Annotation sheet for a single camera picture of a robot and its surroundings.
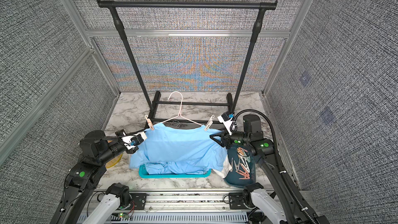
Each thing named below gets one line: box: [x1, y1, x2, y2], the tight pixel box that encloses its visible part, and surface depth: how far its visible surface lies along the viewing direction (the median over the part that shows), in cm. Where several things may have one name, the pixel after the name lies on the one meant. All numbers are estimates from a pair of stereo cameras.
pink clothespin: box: [144, 114, 155, 131], surface depth 65 cm
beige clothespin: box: [204, 114, 215, 132], surface depth 68 cm
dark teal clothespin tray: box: [223, 144, 257, 188], surface depth 84 cm
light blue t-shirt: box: [129, 122, 228, 175], surface depth 73 cm
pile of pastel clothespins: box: [231, 146, 251, 180], surface depth 85 cm
